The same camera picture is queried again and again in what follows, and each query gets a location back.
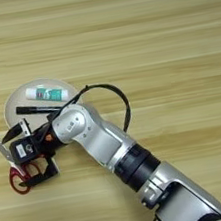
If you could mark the black marker pen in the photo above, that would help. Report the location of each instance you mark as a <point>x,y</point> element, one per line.
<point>34,109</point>

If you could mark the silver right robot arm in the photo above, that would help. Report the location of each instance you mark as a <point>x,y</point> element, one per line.
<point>100,137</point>

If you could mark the white green glue stick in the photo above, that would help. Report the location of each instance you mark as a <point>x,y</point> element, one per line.
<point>47,93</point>

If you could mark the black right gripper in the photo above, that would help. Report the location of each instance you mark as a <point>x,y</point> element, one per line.
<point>49,139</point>

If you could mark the round beige plate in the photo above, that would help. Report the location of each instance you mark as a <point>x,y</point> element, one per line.
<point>16,102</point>

